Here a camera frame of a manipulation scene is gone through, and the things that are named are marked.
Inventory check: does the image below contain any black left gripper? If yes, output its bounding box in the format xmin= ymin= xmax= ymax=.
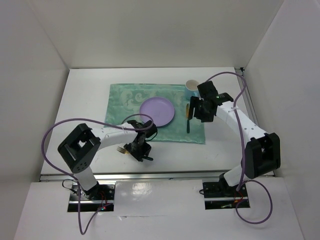
xmin=123 ymin=140 xmax=151 ymax=162

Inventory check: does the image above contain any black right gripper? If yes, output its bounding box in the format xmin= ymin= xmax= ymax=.
xmin=188 ymin=95 xmax=215 ymax=123

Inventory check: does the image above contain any gold knife green handle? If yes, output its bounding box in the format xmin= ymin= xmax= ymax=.
xmin=185 ymin=103 xmax=190 ymax=134

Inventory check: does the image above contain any light blue mug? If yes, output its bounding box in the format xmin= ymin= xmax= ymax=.
xmin=184 ymin=79 xmax=200 ymax=101

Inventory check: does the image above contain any gold fork green handle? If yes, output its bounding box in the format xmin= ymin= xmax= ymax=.
xmin=116 ymin=146 xmax=154 ymax=162

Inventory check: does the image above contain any purple plate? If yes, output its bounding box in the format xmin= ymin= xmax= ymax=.
xmin=139 ymin=96 xmax=175 ymax=127

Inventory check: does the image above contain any green satin placemat cloth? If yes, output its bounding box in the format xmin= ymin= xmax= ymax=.
xmin=105 ymin=83 xmax=206 ymax=144

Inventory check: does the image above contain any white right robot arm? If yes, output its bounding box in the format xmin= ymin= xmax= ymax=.
xmin=188 ymin=81 xmax=281 ymax=196

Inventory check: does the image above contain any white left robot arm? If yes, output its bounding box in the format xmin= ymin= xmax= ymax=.
xmin=57 ymin=120 xmax=158 ymax=200

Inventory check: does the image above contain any aluminium right rail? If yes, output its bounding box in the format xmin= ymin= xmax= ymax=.
xmin=234 ymin=66 xmax=275 ymax=176

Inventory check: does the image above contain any aluminium rail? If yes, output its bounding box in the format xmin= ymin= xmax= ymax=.
xmin=234 ymin=66 xmax=275 ymax=176
xmin=39 ymin=169 xmax=275 ymax=182

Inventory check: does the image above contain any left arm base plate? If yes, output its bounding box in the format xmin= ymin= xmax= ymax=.
xmin=66 ymin=184 xmax=116 ymax=213

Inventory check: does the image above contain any aluminium front rail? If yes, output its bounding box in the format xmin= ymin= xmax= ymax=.
xmin=39 ymin=169 xmax=275 ymax=182

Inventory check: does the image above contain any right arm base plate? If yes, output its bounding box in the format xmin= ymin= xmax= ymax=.
xmin=198 ymin=182 xmax=250 ymax=210

